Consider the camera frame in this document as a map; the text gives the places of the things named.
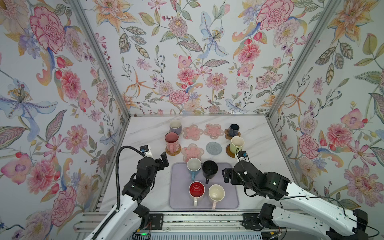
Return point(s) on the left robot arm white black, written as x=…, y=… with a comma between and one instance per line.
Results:
x=128, y=215

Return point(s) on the brown paw print coaster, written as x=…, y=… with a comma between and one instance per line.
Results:
x=228, y=136

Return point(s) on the white mug grey handle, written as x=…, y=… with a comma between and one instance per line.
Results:
x=176, y=127

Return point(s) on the round blue woven coaster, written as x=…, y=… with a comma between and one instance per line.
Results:
x=214, y=148

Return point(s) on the black mug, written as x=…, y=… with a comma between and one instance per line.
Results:
x=210, y=169

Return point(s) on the cream mug pink handle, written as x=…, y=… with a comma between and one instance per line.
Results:
x=216, y=194

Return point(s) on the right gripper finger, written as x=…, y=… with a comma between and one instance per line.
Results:
x=242, y=156
x=227, y=174

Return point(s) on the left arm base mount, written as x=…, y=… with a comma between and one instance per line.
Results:
x=150, y=220

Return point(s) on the white mug blue handle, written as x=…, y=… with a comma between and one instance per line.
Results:
x=194, y=166

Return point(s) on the pink flower coaster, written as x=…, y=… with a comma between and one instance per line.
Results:
x=214, y=131
x=192, y=151
x=192, y=132

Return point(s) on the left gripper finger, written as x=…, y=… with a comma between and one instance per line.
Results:
x=146, y=151
x=162, y=162

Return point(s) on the small dark navy mug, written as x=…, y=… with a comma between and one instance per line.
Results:
x=234, y=130

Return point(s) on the round woven cork coaster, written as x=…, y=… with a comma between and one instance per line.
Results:
x=175, y=152

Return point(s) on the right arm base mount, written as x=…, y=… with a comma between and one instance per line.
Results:
x=262, y=220

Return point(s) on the round wooden coaster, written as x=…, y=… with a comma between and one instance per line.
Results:
x=229, y=153

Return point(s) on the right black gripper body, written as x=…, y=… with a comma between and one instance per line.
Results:
x=234, y=179

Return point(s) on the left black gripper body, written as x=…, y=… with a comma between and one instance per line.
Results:
x=157, y=163

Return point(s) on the white mug green handle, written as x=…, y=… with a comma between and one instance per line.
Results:
x=237, y=144

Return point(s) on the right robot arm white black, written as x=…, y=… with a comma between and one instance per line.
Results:
x=322, y=217

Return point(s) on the aluminium front rail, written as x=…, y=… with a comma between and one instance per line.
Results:
x=221, y=220

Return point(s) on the red interior white mug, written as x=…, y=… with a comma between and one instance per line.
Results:
x=196, y=192

